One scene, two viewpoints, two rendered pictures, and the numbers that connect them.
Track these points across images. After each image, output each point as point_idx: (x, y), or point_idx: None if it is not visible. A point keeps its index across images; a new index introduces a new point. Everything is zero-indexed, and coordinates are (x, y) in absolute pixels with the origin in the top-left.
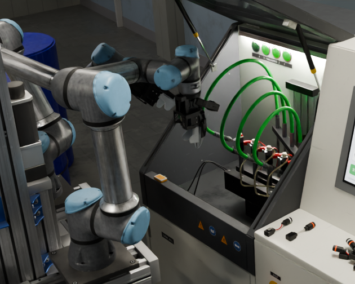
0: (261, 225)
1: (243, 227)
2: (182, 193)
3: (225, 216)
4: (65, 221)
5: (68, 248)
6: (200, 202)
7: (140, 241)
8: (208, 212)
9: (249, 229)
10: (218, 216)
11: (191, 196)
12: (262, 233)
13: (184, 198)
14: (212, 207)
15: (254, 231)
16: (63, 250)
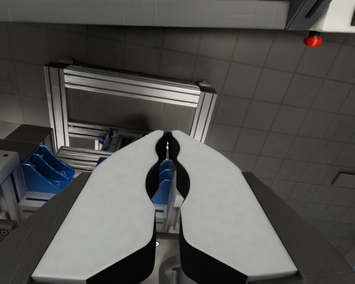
0: (330, 0)
1: (268, 14)
2: (40, 13)
3: (201, 9)
4: (29, 213)
5: (149, 279)
6: (109, 9)
7: (180, 199)
8: (159, 26)
9: (294, 20)
10: (191, 23)
11: (70, 7)
12: (345, 22)
13: (65, 23)
14: (149, 4)
15: (323, 29)
16: (150, 283)
